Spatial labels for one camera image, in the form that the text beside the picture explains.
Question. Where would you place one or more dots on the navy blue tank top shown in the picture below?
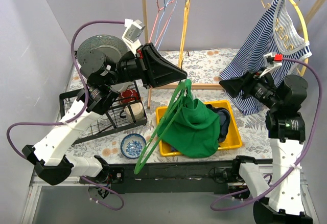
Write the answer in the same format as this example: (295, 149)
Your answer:
(224, 124)

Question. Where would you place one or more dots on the red cup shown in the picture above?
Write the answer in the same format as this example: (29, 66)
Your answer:
(129, 95)

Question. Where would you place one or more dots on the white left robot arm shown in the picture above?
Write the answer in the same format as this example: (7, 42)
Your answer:
(51, 162)

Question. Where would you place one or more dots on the green plastic hanger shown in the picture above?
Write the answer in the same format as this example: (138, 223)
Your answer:
(165, 122)

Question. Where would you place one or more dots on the navy white striped tank top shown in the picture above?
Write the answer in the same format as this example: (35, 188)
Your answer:
(274, 32)

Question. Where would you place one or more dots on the green tank top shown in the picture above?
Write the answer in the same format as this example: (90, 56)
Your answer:
(192, 129)

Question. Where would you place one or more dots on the light blue wire hanger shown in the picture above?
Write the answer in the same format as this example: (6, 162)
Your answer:
(165, 13)

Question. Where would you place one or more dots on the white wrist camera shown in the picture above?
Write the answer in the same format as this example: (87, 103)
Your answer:
(131, 35)
(274, 61)

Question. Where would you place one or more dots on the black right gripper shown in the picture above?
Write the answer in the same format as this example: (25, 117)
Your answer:
(246, 85)

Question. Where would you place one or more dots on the black wire dish rack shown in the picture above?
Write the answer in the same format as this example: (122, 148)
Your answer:
(115, 119)

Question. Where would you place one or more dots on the wooden yellow curved hanger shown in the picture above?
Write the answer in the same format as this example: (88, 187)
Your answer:
(303, 27)

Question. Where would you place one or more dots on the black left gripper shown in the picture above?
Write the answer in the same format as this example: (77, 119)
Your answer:
(146, 64)

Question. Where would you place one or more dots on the beige ceramic mug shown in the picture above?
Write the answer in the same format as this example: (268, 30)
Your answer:
(137, 110)

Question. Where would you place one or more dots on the dark green patterned plate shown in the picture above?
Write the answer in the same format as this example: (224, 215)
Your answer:
(113, 47)

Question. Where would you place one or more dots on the yellow plastic tray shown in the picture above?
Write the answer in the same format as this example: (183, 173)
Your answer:
(233, 139)

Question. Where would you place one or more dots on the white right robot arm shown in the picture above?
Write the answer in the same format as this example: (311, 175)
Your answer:
(287, 133)

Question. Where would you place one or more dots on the pink wire hanger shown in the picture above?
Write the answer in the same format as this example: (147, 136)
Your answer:
(157, 33)

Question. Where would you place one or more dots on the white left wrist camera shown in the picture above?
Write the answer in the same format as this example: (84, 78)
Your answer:
(131, 35)

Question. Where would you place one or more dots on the yellow plastic hanger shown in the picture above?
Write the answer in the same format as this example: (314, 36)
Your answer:
(184, 30)

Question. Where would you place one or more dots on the blue white patterned bowl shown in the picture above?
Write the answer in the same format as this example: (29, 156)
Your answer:
(132, 145)

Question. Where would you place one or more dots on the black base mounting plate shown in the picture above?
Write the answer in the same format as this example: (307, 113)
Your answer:
(175, 177)

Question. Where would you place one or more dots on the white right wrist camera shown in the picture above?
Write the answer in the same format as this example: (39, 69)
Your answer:
(274, 61)

